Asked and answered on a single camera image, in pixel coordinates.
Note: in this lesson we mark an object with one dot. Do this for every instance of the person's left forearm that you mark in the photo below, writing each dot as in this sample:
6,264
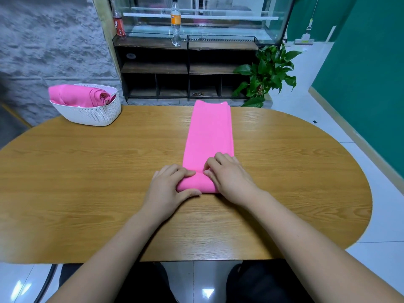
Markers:
107,265

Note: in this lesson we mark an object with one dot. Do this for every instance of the white mop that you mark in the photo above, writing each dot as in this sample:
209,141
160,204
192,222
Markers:
303,41

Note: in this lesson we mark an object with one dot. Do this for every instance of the dark wooden shelf cabinet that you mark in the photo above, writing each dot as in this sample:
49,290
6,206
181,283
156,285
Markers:
154,72

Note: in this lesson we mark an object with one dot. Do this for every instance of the clear bottle with orange label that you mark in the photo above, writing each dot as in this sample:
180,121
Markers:
175,25

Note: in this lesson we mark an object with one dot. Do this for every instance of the person's left hand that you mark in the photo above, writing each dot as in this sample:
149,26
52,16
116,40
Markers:
165,192

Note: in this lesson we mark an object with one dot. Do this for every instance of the red label cola bottle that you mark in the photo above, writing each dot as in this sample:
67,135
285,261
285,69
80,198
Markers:
118,25

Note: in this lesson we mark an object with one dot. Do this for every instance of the white woven plastic basket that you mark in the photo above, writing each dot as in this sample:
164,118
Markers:
91,115

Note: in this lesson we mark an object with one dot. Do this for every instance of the glass display case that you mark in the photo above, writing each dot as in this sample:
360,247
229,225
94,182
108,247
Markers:
202,19

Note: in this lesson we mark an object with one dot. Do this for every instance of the pile of pink cloths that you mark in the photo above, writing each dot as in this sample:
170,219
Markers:
208,132

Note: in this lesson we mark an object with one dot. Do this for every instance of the person's right hand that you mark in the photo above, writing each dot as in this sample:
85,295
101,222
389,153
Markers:
230,179

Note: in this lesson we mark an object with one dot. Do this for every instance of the person's right forearm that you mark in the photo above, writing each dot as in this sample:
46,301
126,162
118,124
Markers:
328,255

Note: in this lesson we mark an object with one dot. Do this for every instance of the pink towel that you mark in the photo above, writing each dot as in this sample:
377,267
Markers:
76,96

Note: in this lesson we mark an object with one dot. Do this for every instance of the green potted plant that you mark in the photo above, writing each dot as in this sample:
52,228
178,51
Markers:
265,75

